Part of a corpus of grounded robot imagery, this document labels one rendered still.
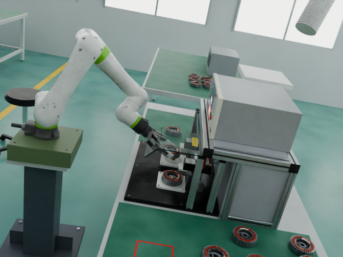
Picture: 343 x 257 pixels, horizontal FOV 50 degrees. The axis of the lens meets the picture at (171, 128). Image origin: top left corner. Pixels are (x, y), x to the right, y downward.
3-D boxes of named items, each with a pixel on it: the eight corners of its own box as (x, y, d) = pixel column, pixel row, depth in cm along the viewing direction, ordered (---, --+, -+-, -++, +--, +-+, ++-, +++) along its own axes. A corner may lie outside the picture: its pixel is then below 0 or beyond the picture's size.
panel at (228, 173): (219, 214, 179) (234, 161, 167) (212, 152, 239) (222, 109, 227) (221, 215, 179) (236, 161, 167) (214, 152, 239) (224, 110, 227)
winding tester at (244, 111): (209, 138, 174) (218, 98, 165) (205, 106, 214) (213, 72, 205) (289, 153, 175) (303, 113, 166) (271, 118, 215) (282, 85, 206)
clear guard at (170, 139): (144, 157, 169) (146, 146, 167) (149, 135, 191) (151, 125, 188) (214, 170, 170) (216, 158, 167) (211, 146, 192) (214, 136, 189)
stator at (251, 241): (258, 249, 164) (260, 242, 162) (234, 247, 163) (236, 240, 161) (252, 232, 174) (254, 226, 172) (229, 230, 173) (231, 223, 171)
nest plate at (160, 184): (155, 187, 190) (156, 185, 190) (158, 173, 204) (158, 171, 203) (184, 193, 191) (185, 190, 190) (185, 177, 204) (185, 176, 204)
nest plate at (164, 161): (159, 164, 212) (160, 162, 212) (161, 153, 226) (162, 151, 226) (185, 169, 213) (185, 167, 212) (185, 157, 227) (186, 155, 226)
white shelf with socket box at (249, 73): (229, 134, 276) (244, 76, 258) (225, 116, 310) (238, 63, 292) (274, 143, 277) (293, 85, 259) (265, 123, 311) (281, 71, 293)
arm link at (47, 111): (27, 124, 180) (85, 31, 169) (29, 112, 194) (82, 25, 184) (52, 135, 185) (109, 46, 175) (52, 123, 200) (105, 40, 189)
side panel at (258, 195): (220, 220, 179) (237, 162, 166) (220, 216, 182) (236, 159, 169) (276, 230, 180) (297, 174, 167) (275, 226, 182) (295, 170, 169)
